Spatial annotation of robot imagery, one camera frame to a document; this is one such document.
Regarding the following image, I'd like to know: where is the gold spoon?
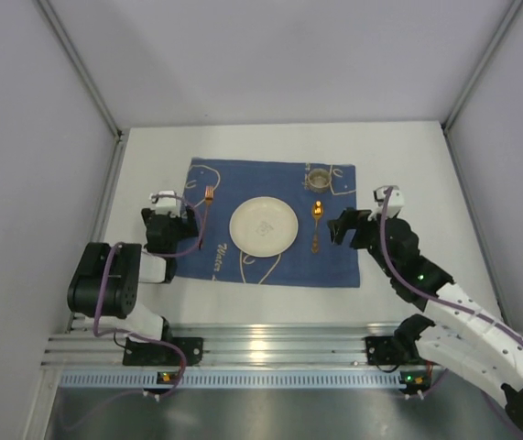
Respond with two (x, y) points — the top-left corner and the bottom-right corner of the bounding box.
(311, 201), (324, 254)

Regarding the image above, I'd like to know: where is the blue cloth placemat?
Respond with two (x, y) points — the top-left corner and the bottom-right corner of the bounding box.
(177, 158), (360, 288)

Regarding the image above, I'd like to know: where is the copper fork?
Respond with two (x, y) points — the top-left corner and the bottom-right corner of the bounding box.
(198, 185), (214, 249)

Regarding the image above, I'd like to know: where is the small glass cup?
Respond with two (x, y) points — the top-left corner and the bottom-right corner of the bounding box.
(306, 168), (332, 193)

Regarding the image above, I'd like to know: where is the cream ceramic plate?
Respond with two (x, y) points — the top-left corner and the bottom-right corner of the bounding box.
(229, 196), (299, 258)

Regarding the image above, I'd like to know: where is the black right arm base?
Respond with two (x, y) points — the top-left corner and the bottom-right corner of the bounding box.
(365, 335), (426, 367)

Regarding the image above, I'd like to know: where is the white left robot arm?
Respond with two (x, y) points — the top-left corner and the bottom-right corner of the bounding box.
(67, 206), (199, 344)

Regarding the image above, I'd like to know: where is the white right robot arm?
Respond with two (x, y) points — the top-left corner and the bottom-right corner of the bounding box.
(327, 208), (523, 433)

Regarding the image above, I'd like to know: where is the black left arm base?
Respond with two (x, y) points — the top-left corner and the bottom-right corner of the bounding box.
(122, 337), (203, 367)

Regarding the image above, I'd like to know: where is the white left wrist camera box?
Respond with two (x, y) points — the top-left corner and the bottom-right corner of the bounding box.
(149, 190), (183, 217)

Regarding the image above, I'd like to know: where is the left corner frame post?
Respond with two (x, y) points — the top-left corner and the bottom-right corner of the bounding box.
(36, 0), (125, 138)

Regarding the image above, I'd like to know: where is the corner frame post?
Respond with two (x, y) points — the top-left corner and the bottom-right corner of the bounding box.
(441, 0), (523, 134)
(36, 0), (125, 138)

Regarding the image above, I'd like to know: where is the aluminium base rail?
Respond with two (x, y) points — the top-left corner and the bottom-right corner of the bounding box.
(41, 320), (398, 369)

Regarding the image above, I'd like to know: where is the right corner frame post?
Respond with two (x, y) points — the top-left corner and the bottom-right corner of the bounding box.
(441, 0), (523, 134)

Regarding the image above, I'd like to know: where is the slotted cable duct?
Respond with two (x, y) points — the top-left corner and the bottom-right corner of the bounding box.
(60, 369), (433, 393)

